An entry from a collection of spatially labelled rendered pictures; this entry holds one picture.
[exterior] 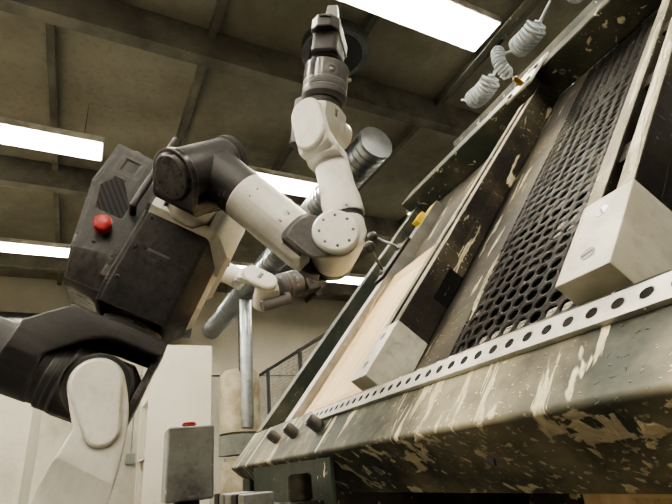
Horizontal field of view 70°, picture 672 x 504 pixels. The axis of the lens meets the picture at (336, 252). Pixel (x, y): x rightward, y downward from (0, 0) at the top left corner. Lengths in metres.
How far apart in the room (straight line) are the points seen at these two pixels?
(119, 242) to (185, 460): 0.67
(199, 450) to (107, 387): 0.57
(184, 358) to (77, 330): 4.20
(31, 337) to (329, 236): 0.52
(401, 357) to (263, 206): 0.35
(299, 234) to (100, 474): 0.48
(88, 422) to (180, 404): 4.16
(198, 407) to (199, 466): 3.66
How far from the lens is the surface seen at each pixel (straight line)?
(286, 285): 1.51
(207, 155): 0.87
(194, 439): 1.42
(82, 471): 0.90
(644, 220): 0.54
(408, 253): 1.60
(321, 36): 1.01
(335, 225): 0.77
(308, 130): 0.89
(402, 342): 0.87
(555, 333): 0.48
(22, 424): 3.45
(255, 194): 0.83
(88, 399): 0.90
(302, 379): 1.58
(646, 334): 0.41
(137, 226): 0.96
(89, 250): 0.96
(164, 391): 5.04
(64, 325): 0.95
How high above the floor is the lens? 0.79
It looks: 24 degrees up
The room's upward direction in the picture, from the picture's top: 6 degrees counter-clockwise
